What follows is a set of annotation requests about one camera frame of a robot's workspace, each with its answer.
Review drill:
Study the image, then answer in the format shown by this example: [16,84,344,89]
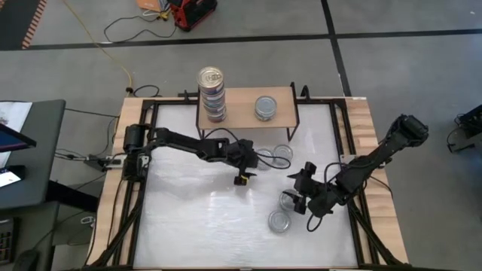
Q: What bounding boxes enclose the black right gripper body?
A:
[292,161,346,219]

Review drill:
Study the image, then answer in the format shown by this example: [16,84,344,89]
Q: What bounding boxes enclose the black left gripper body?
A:
[224,138,261,187]

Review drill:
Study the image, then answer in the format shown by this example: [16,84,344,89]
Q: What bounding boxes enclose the light tuna can green label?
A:
[255,108,279,123]
[279,189,301,212]
[272,144,294,165]
[267,209,291,233]
[258,148,274,170]
[254,95,279,116]

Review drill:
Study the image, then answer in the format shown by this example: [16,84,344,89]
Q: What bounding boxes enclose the pink salmon can blue label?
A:
[200,100,227,112]
[200,95,227,106]
[198,89,226,101]
[197,66,225,95]
[203,111,228,123]
[202,106,227,117]

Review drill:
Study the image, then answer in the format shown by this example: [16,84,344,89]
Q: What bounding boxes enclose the wooden shelf black metal legs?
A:
[194,81,300,145]

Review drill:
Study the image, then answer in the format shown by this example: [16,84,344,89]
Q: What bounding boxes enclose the white work surface sheet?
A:
[133,103,358,269]

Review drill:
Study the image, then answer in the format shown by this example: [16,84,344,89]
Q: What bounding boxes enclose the red black equipment case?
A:
[167,0,218,32]

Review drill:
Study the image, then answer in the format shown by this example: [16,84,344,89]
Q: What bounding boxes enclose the black floor equipment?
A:
[447,104,482,154]

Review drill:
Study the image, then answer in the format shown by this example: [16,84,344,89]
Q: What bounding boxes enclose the black desk support beam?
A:
[47,179,101,212]

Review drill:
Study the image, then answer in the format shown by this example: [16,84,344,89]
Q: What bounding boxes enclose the orange folder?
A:
[136,0,163,14]

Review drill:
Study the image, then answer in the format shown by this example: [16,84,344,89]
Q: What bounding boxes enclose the grey desk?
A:
[0,99,67,211]

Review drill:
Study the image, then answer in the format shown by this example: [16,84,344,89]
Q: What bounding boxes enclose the grey side table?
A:
[0,201,61,271]

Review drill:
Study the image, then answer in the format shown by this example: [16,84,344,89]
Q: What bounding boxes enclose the white paper sheet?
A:
[0,101,33,169]

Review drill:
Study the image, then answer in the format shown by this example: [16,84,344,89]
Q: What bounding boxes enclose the monitor with blue screen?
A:
[0,123,38,154]

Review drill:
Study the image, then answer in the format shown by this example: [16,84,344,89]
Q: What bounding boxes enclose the dark computer mouse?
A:
[14,248,41,271]

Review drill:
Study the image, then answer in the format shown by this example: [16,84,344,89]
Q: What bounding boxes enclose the dark keyboard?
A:
[0,217,19,266]

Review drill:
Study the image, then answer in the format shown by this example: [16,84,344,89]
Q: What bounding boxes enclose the black mat orange striped edge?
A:
[0,0,49,51]

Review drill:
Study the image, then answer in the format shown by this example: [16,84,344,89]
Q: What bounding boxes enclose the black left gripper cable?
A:
[255,149,292,170]

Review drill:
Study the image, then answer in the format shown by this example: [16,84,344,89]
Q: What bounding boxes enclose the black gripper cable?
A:
[255,149,292,170]
[306,212,325,233]

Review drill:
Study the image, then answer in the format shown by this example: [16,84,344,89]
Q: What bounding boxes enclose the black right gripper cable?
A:
[306,212,325,233]

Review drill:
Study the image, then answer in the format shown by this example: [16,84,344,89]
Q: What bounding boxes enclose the black metal table frame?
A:
[85,84,407,271]

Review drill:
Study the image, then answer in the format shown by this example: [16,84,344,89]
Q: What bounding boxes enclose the black cable loop with plug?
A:
[126,84,162,99]

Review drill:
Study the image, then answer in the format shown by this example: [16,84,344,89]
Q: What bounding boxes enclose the yellow hanging cable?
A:
[61,0,133,90]

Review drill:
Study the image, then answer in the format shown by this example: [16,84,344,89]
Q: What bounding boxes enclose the black floor cable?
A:
[103,14,178,44]

